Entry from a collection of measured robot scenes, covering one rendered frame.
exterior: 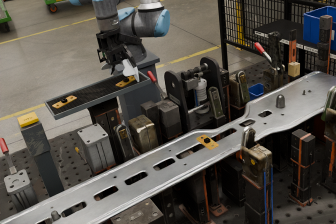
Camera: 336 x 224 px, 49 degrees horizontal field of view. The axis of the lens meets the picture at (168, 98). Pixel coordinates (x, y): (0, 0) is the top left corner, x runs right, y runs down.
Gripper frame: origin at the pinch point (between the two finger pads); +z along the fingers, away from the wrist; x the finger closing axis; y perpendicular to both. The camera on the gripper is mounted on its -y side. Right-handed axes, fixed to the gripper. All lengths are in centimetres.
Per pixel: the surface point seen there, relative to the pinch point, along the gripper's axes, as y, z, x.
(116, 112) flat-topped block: 8.1, 10.9, 0.0
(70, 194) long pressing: 41.3, 17.6, 13.5
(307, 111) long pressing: -34, 18, 55
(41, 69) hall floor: -127, 118, -331
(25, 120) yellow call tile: 36.1, 1.6, -12.0
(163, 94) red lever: -7.3, 8.3, 10.7
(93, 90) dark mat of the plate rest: 10.6, 1.7, -6.8
